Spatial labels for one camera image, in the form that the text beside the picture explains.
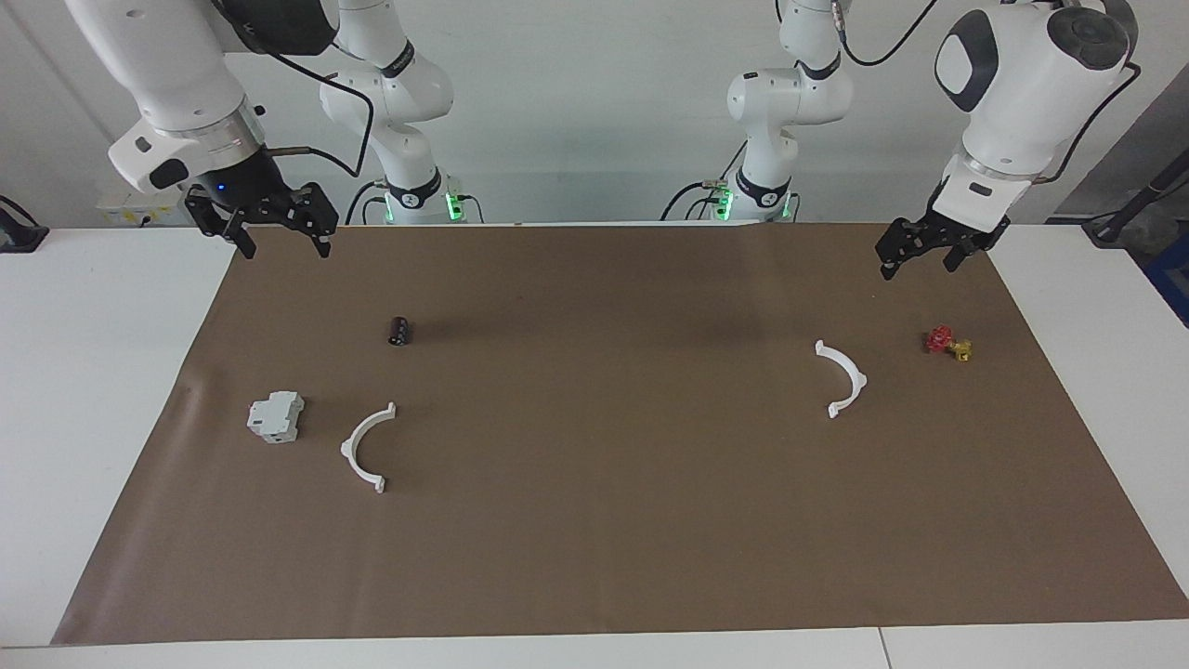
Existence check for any brown paper table mat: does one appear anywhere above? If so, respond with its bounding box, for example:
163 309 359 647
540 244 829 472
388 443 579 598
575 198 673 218
51 221 1189 647

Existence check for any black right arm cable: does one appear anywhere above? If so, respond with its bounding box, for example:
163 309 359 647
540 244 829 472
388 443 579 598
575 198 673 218
265 51 375 179

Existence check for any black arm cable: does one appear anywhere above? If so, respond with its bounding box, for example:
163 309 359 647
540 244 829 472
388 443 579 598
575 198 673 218
265 51 375 179
833 0 1143 184

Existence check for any white power strip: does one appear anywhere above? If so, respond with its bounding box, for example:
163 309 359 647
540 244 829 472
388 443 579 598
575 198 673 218
97 190 187 230

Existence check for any white circuit breaker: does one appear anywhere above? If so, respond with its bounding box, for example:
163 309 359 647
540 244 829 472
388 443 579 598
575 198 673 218
246 391 306 444

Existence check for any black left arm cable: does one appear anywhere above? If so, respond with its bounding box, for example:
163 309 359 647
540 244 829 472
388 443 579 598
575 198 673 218
833 0 1143 184

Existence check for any blue box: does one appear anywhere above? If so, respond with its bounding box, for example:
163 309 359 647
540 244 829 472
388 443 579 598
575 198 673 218
1144 232 1189 328

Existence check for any black tripod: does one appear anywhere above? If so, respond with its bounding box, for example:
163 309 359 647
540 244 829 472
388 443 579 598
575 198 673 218
1082 153 1189 247

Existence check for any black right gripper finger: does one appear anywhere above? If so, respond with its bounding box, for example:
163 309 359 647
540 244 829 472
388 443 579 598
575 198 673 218
185 186 258 260
286 182 339 260

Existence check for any black base power cable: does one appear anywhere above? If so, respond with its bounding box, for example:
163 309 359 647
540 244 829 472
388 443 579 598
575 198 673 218
660 139 749 222
346 179 391 227

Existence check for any black clamp stand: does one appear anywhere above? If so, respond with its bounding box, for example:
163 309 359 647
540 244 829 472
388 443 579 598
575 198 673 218
0 194 50 254

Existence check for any red and yellow valve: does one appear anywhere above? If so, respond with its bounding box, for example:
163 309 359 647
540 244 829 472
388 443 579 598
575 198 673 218
924 325 973 363

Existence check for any white half-ring pipe clamp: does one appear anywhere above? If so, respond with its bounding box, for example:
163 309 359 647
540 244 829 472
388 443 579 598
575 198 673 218
340 401 399 493
815 340 869 420

